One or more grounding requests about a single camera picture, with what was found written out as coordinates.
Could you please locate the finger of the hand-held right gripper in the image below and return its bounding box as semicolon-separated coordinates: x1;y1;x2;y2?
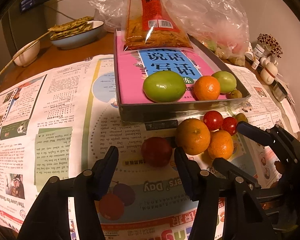
212;157;262;189
236;121;300;162

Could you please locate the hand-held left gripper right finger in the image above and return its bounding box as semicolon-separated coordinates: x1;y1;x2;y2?
174;147;280;240

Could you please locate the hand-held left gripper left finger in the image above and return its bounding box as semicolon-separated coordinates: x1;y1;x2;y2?
17;145;120;240

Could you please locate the red cherry tomato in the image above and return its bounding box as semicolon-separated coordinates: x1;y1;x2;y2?
141;137;173;167
203;110;223;131
221;117;239;135

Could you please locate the orange mandarin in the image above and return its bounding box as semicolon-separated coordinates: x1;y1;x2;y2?
194;75;221;101
207;130;234;160
175;118;212;155

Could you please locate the small green jujube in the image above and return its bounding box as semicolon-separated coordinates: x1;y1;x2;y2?
211;70;237;93

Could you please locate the large green jujube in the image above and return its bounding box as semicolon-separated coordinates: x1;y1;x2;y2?
143;71;187;103

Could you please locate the pile of small yellowish fruits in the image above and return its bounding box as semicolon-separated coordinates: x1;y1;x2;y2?
215;49;245;67

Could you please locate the steel cup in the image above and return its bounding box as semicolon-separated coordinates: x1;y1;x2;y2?
272;81;289;102

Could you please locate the white gourd-shaped jar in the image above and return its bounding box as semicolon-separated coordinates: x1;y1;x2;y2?
260;55;278;84

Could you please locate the white medicine bottle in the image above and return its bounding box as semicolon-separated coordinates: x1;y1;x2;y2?
254;44;265;59
245;42;254;60

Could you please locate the newspaper sheet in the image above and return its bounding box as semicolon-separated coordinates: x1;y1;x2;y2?
0;52;300;240

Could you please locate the pink book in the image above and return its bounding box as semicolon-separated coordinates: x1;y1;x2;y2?
116;36;237;104

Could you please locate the clear plastic bag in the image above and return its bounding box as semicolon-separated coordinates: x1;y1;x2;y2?
87;0;250;67

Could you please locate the light blue enamel bowl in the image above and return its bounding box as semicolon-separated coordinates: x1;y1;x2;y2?
50;20;105;50

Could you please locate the red label snack bag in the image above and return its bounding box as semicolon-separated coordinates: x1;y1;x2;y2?
122;0;193;51

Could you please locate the small white bowl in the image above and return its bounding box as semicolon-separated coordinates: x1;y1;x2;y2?
12;40;40;67

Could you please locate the wooden chopsticks pair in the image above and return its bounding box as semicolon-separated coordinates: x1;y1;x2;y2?
0;30;52;75

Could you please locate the stack of scallion pancakes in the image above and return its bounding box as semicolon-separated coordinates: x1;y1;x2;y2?
48;16;94;40

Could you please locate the grey refrigerator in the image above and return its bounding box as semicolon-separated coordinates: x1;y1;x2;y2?
0;0;22;60

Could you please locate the blue box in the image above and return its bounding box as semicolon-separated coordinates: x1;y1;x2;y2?
19;0;44;13

